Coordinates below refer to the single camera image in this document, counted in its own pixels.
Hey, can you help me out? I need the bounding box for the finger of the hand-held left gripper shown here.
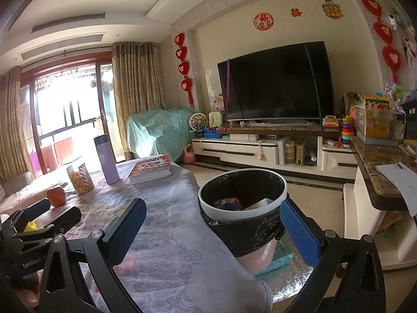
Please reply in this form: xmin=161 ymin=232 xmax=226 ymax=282
xmin=2 ymin=199 xmax=52 ymax=232
xmin=15 ymin=206 xmax=83 ymax=240

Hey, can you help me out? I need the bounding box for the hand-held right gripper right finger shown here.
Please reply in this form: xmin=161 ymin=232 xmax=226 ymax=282
xmin=279 ymin=200 xmax=388 ymax=313

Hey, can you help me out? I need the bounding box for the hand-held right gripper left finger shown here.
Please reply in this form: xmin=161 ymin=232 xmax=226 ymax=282
xmin=38 ymin=198 xmax=148 ymax=313

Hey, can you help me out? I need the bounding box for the white bin with black liner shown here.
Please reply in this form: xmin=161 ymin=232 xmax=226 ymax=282
xmin=198 ymin=168 xmax=289 ymax=273

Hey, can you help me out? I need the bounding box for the beige sofa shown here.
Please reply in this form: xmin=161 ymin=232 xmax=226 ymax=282
xmin=0 ymin=171 xmax=70 ymax=216

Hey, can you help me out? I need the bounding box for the red apple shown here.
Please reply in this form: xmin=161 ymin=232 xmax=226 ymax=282
xmin=46 ymin=185 xmax=66 ymax=207

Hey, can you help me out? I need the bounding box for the teal tissue pack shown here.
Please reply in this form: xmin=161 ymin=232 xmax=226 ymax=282
xmin=254 ymin=235 xmax=294 ymax=278

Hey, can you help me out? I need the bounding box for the clear snack jar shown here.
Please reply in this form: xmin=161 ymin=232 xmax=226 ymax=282
xmin=66 ymin=162 xmax=95 ymax=195

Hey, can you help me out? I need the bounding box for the silver foil mat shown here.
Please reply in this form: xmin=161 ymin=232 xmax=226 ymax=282
xmin=270 ymin=251 xmax=316 ymax=304

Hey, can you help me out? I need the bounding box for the thick white-edged book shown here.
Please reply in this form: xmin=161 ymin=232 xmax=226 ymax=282
xmin=128 ymin=169 xmax=172 ymax=184

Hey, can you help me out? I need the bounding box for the red cover picture book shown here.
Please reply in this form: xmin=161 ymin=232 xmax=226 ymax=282
xmin=130 ymin=155 xmax=171 ymax=172

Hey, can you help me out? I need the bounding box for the purple thermos bottle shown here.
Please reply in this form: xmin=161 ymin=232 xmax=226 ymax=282
xmin=94 ymin=134 xmax=120 ymax=185

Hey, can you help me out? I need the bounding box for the beige patterned curtain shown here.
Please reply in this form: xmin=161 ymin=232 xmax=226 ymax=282
xmin=112 ymin=41 xmax=167 ymax=157
xmin=0 ymin=66 xmax=33 ymax=183

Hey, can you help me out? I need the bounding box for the pink kettle toy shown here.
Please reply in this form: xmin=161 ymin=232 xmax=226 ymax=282
xmin=182 ymin=145 xmax=196 ymax=164

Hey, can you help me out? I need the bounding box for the marble top cabinet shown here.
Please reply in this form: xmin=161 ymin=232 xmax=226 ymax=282
xmin=342 ymin=135 xmax=417 ymax=271

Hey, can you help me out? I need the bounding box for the teal covered armchair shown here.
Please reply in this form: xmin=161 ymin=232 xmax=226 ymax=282
xmin=126 ymin=107 xmax=196 ymax=162

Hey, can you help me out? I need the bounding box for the white television cabinet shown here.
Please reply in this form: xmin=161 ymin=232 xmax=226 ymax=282
xmin=191 ymin=125 xmax=359 ymax=180

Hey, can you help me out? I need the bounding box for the white paper sheet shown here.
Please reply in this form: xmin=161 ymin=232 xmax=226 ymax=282
xmin=375 ymin=161 xmax=417 ymax=217

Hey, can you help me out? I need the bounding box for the ferris wheel toy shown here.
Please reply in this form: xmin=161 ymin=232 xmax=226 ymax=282
xmin=188 ymin=112 xmax=206 ymax=138

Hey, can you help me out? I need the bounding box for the yellow toy box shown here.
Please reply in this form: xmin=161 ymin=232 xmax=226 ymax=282
xmin=355 ymin=95 xmax=391 ymax=146

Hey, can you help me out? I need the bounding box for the yellow green toy phone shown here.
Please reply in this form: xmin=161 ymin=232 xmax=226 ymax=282
xmin=208 ymin=111 xmax=224 ymax=128

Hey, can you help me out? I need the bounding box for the patterned gift bag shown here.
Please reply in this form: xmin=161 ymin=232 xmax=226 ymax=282
xmin=342 ymin=93 xmax=365 ymax=118

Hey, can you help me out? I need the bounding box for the colourful arch toy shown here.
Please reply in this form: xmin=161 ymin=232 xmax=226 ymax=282
xmin=212 ymin=94 xmax=226 ymax=113

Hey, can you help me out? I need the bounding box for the black television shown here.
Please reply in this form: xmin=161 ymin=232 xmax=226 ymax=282
xmin=217 ymin=41 xmax=335 ymax=121

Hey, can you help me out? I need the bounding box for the ceiling air vent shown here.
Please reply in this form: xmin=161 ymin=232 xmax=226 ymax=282
xmin=20 ymin=33 xmax=105 ymax=61
xmin=31 ymin=12 xmax=107 ymax=34

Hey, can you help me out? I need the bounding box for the round red paper decoration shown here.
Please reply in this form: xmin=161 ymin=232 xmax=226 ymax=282
xmin=253 ymin=12 xmax=273 ymax=31

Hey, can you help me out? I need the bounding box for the stacking ring toy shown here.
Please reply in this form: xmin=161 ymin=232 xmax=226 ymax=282
xmin=340 ymin=115 xmax=354 ymax=147

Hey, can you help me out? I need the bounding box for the wooden balcony door frame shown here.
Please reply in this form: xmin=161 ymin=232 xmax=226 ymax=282
xmin=20 ymin=57 xmax=114 ymax=177

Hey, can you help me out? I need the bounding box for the red heart string decoration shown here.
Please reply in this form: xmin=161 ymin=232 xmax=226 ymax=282
xmin=174 ymin=33 xmax=195 ymax=109
xmin=350 ymin=0 xmax=403 ymax=83

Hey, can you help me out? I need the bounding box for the yellow figure wall decal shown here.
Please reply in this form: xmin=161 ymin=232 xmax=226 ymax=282
xmin=322 ymin=0 xmax=342 ymax=19

